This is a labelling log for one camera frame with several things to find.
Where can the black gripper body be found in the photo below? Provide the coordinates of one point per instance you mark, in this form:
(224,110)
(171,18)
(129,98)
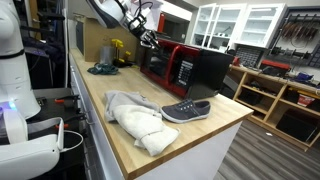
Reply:
(147,37)

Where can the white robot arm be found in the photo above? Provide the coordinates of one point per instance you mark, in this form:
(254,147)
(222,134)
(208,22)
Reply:
(113,13)

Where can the red black microwave body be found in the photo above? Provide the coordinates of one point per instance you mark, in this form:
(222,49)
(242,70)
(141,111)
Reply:
(208,75)

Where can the clear plastic cup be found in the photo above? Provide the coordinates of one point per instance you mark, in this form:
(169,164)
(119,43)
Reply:
(106,55)

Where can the yellow clamp stand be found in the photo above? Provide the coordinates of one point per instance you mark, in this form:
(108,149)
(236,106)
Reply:
(120,61)

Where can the cardboard box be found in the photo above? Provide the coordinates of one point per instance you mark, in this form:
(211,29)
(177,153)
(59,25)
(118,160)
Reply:
(95,36)

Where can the green crumpled cloth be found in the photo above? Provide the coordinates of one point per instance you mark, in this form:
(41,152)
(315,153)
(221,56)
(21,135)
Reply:
(103,69)

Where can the white glass cabinet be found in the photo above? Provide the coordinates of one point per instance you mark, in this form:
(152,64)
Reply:
(220,26)

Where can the grey white towel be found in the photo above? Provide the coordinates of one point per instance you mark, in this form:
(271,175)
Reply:
(141,119)

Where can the black orange tool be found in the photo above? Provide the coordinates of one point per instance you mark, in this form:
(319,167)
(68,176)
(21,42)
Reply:
(69,97)

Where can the grey canvas shoe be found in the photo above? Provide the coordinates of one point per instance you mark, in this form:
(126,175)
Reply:
(186,111)

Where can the red black toolbox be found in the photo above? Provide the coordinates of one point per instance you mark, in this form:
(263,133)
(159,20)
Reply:
(274,68)

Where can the wooden shelf unit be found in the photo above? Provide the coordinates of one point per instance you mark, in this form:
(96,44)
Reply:
(287,108)

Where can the black pegboard tool wall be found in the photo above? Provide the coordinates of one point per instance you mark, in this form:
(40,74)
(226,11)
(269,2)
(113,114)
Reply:
(297,40)

